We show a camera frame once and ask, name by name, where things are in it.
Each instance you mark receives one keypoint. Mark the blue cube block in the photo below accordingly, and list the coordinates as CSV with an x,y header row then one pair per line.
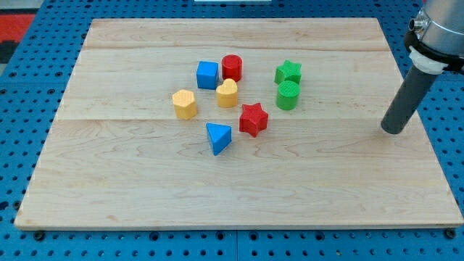
x,y
207,75

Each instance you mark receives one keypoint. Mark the yellow heart block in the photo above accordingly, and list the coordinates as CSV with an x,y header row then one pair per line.
x,y
227,94

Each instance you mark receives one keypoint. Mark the blue triangle block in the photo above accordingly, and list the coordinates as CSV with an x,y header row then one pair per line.
x,y
219,137

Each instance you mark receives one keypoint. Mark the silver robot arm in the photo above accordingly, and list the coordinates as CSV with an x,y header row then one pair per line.
x,y
434,42

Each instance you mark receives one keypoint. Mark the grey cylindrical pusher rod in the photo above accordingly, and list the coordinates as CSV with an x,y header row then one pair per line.
x,y
411,93

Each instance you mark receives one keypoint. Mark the green star block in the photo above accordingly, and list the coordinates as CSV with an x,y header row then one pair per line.
x,y
288,71

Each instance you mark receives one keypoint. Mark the wooden board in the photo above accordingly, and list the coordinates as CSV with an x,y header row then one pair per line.
x,y
118,159

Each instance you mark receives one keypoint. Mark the red star block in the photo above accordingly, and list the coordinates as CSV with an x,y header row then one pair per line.
x,y
253,119

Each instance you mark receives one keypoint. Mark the red cylinder block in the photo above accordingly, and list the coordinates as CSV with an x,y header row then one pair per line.
x,y
232,66

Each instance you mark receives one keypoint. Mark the green cylinder block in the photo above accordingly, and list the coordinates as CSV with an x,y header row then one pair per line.
x,y
287,95

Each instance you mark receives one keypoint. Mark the yellow hexagon block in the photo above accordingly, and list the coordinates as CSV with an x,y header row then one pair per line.
x,y
184,103

